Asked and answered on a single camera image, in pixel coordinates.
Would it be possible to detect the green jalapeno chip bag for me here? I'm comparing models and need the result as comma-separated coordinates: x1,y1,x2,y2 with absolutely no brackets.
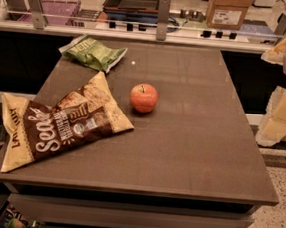
59,34,128,73

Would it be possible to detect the brown yellow multigrain chip bag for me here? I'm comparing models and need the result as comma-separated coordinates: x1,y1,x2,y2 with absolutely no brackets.
1,72,133,173

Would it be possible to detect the cardboard box with label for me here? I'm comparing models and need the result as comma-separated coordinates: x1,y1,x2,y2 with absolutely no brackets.
205,0,253,30

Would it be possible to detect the brown table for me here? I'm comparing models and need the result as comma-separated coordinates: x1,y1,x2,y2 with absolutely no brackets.
0,42,278,228

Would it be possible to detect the red apple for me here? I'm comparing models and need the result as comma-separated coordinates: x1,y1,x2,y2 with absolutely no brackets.
129,83,158,114

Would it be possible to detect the purple plastic crate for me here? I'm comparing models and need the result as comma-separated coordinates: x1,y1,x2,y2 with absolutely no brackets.
17,0,83,28

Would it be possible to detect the glass railing with metal posts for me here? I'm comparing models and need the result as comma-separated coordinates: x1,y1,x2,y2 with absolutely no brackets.
0,0,286,53

